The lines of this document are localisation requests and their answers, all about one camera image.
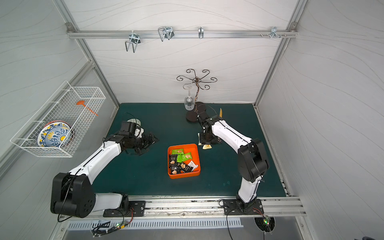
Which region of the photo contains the orange storage box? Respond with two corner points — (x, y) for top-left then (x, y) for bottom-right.
(168, 144), (201, 179)

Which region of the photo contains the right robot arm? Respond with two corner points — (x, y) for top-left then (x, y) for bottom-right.
(197, 112), (270, 205)

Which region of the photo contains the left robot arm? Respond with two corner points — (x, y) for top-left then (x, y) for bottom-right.
(50, 121), (158, 218)

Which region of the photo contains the white packet in box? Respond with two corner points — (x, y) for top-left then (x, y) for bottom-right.
(188, 161), (199, 172)

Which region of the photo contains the front black packet in box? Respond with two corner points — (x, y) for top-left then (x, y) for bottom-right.
(171, 165), (194, 175)

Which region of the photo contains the green cookie packet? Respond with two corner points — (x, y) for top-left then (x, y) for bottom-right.
(171, 149), (184, 155)
(177, 153), (193, 163)

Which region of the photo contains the black scrolled glass stand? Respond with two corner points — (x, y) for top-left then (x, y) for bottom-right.
(176, 69), (218, 123)

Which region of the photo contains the clear wine glass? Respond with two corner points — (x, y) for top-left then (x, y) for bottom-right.
(183, 84), (195, 111)

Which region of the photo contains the blue yellow patterned plate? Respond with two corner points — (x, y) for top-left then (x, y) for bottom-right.
(37, 121), (72, 148)

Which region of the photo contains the double prong metal hook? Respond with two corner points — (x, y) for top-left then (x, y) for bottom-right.
(125, 31), (141, 53)

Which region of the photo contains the small metal clip hook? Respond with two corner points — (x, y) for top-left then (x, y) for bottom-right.
(198, 27), (204, 39)

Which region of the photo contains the looped metal hook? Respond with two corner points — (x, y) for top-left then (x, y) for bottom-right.
(158, 27), (175, 42)

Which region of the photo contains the white wire basket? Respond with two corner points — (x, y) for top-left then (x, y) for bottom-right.
(10, 82), (106, 158)

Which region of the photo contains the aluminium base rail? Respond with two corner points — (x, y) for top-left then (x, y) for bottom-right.
(59, 195), (307, 221)

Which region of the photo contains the aluminium top rail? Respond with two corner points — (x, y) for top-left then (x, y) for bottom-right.
(67, 29), (299, 40)

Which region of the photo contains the right metal hook bracket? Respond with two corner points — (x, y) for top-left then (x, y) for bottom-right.
(260, 27), (287, 39)

